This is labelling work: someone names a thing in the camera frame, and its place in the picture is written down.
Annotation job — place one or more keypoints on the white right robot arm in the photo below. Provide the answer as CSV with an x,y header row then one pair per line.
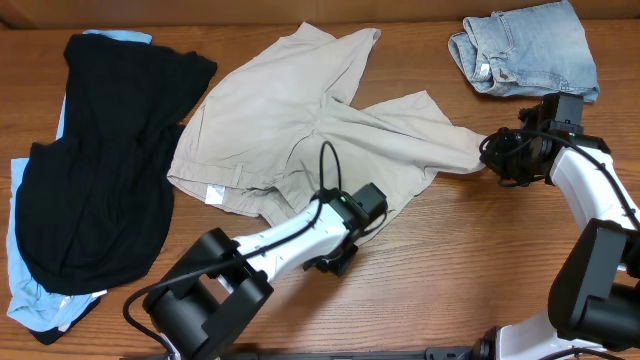
x,y
588,312

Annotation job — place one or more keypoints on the black garment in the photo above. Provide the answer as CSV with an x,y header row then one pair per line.
x,y
95,205

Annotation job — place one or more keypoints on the beige shorts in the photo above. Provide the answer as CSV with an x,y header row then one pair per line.
x,y
278,128

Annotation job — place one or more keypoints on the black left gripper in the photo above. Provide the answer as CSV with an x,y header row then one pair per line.
x,y
333,261

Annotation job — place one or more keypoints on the light blue garment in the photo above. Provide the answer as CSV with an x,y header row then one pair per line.
x,y
31,305

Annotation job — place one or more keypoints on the light blue denim shorts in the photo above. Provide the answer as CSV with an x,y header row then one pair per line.
x,y
531,51

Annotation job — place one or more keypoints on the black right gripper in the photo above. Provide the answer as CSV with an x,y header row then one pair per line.
x,y
505,157

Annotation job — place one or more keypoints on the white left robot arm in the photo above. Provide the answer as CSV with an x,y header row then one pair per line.
x,y
216,288

